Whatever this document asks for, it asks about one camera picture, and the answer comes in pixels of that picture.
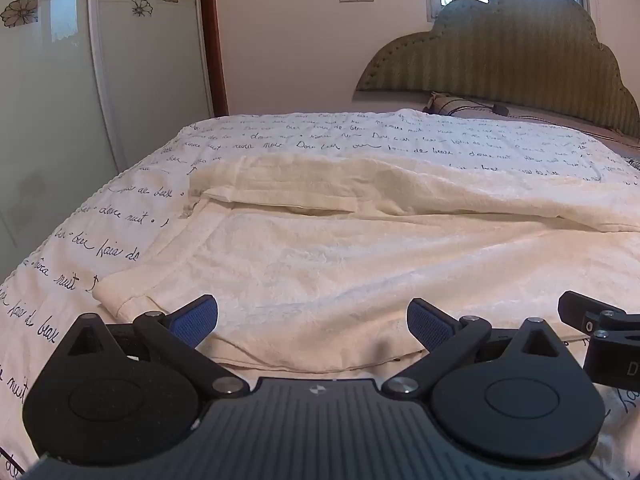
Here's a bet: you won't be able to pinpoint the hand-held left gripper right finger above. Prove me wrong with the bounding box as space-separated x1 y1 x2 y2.
382 297 572 402

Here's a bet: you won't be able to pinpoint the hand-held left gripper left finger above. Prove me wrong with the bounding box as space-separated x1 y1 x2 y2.
61 295 247 402

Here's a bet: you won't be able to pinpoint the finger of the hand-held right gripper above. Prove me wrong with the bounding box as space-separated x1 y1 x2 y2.
557 290 640 336

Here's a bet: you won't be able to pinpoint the cream pants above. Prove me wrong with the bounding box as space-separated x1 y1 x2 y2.
94 152 640 372

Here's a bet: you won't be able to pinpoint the white script-printed bedspread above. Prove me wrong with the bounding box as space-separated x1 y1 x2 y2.
0 109 640 480

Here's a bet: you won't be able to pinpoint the striped pillow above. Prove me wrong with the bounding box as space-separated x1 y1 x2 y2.
422 91 511 119

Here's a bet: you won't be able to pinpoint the flower-printed glass wardrobe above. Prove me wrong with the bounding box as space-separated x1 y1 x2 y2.
0 0 217 281

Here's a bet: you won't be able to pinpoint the green padded headboard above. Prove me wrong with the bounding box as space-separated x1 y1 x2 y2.
352 0 640 140

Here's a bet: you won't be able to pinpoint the brown wooden door frame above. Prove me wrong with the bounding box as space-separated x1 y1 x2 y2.
197 0 231 118

